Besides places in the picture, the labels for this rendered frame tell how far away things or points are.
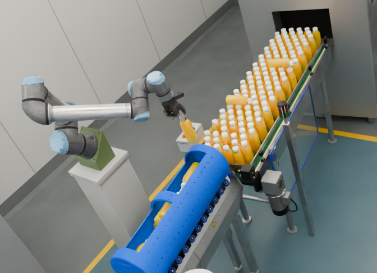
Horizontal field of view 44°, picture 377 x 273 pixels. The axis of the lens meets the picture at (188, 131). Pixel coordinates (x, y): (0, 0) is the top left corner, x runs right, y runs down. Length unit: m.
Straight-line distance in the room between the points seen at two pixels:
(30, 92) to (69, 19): 2.99
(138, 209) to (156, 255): 1.14
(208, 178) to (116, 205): 0.90
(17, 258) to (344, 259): 2.51
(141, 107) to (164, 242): 0.73
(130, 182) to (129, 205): 0.17
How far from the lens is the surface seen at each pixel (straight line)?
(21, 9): 5.18
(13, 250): 4.02
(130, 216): 3.49
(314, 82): 3.86
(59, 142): 3.08
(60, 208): 5.03
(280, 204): 3.16
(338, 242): 3.72
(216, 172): 2.76
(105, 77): 5.83
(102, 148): 3.22
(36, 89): 2.58
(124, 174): 3.34
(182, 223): 2.54
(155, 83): 2.55
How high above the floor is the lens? 2.93
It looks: 35 degrees down
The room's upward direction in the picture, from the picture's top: 21 degrees counter-clockwise
